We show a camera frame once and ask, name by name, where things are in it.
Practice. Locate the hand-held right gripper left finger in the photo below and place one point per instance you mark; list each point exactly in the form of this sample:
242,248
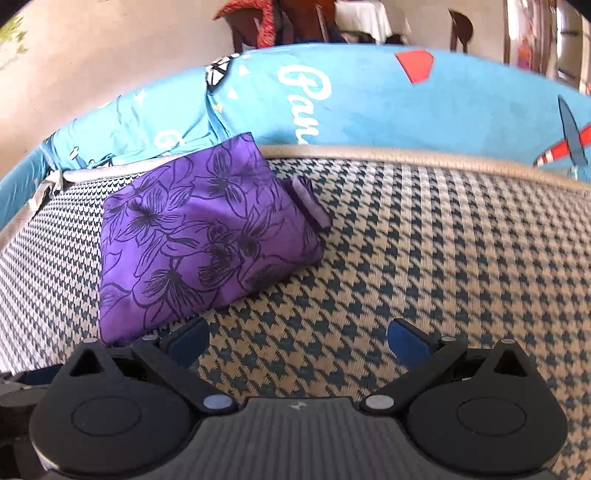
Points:
189,337

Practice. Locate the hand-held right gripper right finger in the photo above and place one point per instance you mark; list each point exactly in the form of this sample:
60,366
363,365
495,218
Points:
408,341

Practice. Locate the purple floral shirt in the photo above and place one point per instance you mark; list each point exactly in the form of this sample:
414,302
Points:
194,240

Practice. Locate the blue printed sofa cover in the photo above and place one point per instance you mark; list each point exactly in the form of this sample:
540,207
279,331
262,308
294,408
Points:
369,92

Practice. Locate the small dark chair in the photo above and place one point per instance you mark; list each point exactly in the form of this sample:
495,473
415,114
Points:
461,30

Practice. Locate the red patterned cloth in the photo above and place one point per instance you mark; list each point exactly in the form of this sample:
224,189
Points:
251,18

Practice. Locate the table with white tablecloth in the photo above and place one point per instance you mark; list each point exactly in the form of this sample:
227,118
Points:
369,18

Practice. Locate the dark wooden chair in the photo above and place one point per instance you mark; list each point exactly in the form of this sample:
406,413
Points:
304,21

